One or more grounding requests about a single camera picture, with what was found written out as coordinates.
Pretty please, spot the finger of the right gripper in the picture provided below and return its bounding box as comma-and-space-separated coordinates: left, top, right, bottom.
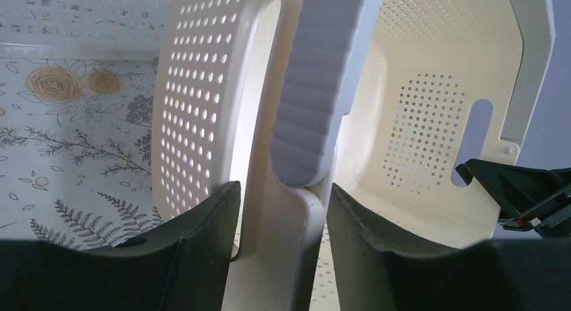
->
455, 159, 570, 238

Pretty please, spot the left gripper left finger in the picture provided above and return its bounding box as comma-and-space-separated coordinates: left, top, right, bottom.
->
1, 181, 241, 310

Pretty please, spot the floral patterned table mat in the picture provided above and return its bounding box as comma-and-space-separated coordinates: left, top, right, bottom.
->
1, 59, 162, 250

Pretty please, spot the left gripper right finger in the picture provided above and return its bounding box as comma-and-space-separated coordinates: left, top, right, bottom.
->
327, 185, 570, 310

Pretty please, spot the cream plastic tub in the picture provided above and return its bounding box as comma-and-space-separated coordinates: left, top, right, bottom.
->
152, 0, 555, 310

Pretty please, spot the white perforated plastic basket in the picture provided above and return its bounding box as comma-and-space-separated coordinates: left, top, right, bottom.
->
0, 0, 175, 60

